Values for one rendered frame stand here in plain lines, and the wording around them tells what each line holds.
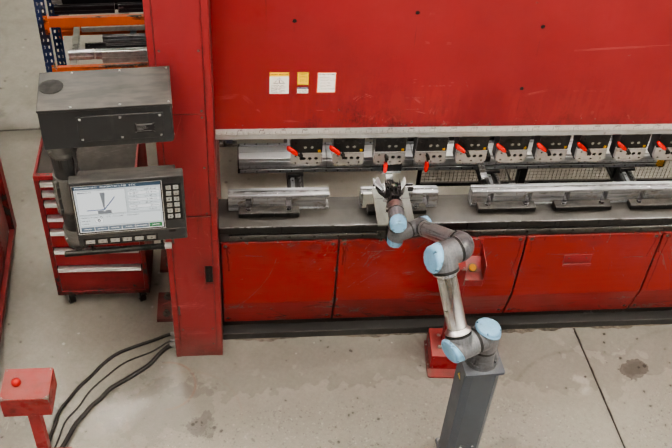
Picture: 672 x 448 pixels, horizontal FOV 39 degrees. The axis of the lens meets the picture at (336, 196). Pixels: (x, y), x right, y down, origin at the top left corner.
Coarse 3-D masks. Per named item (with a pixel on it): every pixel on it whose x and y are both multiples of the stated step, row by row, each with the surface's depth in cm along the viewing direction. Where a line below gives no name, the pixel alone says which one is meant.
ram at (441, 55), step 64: (256, 0) 386; (320, 0) 388; (384, 0) 391; (448, 0) 394; (512, 0) 397; (576, 0) 400; (640, 0) 402; (256, 64) 407; (320, 64) 410; (384, 64) 413; (448, 64) 416; (512, 64) 419; (576, 64) 423; (640, 64) 426; (256, 128) 431
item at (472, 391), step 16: (464, 368) 415; (496, 368) 416; (464, 384) 421; (480, 384) 420; (448, 400) 449; (464, 400) 428; (480, 400) 428; (448, 416) 450; (464, 416) 436; (480, 416) 438; (448, 432) 452; (464, 432) 445; (480, 432) 448
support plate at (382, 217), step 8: (376, 192) 464; (376, 200) 460; (408, 200) 461; (376, 208) 455; (384, 208) 456; (408, 208) 457; (376, 216) 452; (384, 216) 452; (408, 216) 453; (384, 224) 448
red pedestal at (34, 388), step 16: (32, 368) 400; (48, 368) 400; (16, 384) 391; (32, 384) 394; (48, 384) 394; (0, 400) 388; (16, 400) 388; (32, 400) 389; (48, 400) 390; (32, 416) 406; (32, 432) 414
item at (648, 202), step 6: (648, 198) 486; (654, 198) 487; (660, 198) 487; (666, 198) 487; (630, 204) 482; (636, 204) 482; (642, 204) 483; (648, 204) 483; (654, 204) 483; (660, 204) 483; (666, 204) 484
